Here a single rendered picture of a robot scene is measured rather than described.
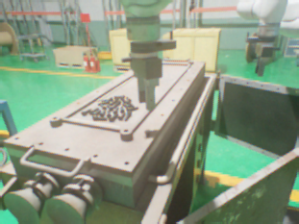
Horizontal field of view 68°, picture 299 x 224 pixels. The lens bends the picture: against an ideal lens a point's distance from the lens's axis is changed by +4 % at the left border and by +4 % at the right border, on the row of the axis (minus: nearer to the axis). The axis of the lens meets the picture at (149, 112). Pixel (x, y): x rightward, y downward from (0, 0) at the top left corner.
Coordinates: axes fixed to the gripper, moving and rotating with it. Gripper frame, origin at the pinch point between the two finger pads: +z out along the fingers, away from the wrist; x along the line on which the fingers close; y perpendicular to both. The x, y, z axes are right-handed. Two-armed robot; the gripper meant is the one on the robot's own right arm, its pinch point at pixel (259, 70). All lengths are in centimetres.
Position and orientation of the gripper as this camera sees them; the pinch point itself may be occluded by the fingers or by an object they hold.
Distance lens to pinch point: 129.9
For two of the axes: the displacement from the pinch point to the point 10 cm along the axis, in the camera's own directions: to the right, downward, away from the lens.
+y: 9.8, 0.6, -2.0
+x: 2.1, -4.3, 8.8
